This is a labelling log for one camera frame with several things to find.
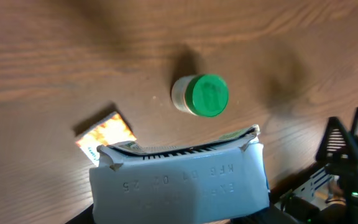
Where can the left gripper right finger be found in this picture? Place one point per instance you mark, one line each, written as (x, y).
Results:
(269, 215)

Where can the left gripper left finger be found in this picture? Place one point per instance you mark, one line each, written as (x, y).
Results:
(85, 217)

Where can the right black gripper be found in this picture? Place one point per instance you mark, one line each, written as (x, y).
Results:
(340, 151)

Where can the white Panadol box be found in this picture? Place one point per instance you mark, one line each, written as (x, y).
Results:
(218, 180)

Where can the orange small packet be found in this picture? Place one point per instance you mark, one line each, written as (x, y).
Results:
(108, 131)

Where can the green lid jar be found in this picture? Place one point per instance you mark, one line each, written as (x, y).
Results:
(200, 95)

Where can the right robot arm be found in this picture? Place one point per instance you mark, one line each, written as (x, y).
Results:
(326, 192)

